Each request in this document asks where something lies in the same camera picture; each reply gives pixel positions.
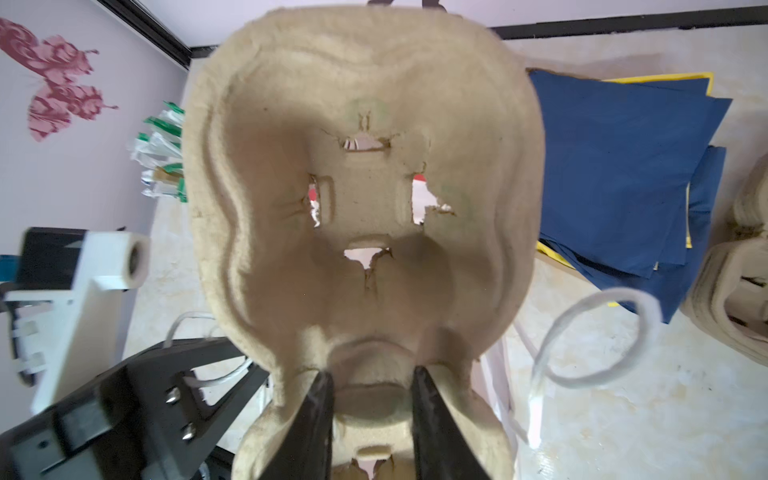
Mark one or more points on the brown pulp cup carriers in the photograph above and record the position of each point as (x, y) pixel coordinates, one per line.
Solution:
(728, 301)

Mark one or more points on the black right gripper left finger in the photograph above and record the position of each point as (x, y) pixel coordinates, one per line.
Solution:
(306, 451)

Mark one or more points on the black vertical frame post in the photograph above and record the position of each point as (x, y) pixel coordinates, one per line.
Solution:
(135, 16)

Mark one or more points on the brown pulp cup carrier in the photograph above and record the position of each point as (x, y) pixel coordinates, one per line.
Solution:
(365, 187)

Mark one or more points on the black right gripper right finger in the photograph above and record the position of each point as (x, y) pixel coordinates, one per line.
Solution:
(441, 451)

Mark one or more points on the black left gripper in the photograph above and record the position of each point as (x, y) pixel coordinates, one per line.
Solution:
(138, 420)

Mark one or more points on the navy blue paper bags stack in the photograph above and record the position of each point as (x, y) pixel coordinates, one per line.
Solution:
(631, 179)

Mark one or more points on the red white paper takeout bag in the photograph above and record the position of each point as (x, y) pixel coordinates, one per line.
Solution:
(584, 359)

